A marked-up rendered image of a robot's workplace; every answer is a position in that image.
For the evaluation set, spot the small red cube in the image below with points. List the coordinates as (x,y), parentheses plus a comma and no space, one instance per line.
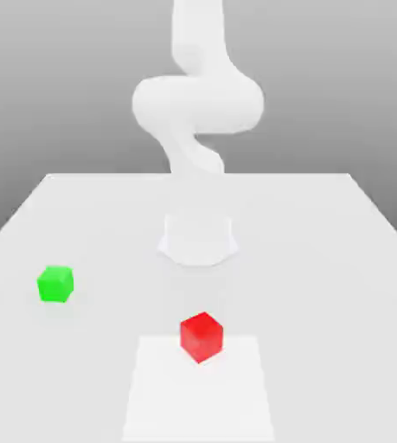
(201,337)

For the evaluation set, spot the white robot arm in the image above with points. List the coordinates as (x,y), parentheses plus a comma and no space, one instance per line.
(198,104)

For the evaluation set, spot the small green cube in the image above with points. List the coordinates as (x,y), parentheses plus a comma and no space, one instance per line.
(55,284)

